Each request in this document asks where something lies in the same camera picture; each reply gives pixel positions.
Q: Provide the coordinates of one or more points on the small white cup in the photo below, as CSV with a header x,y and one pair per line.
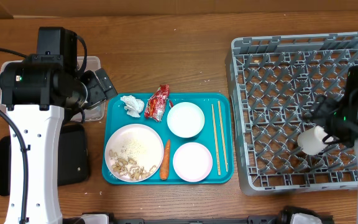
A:
x,y
311,141

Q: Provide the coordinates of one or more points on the white bowl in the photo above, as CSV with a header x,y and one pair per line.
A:
x,y
185,120

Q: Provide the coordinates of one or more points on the red snack wrapper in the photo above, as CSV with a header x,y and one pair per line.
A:
x,y
157,103

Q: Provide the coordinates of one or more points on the black plastic tray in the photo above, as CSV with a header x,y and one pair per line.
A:
x,y
73,165

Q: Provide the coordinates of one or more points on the wooden chopstick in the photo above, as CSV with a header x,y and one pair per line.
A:
x,y
216,140
222,135

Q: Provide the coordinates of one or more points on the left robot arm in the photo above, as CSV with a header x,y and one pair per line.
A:
x,y
41,94

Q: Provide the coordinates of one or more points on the grey dishwasher rack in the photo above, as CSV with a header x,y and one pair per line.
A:
x,y
273,81

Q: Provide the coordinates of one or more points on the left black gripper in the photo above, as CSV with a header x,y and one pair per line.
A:
x,y
98,94

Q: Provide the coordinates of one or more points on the teal serving tray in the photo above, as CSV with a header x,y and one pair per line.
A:
x,y
117,117

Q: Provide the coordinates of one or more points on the food scraps on plate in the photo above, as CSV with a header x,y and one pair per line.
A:
x,y
133,166

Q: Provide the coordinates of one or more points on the white plate with food scraps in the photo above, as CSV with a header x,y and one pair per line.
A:
x,y
134,138

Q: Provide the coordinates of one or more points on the orange carrot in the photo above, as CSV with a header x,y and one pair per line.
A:
x,y
164,168

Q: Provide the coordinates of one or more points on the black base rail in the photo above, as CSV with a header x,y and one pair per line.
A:
x,y
289,215

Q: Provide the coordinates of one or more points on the white tissue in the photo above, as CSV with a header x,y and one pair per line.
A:
x,y
133,106

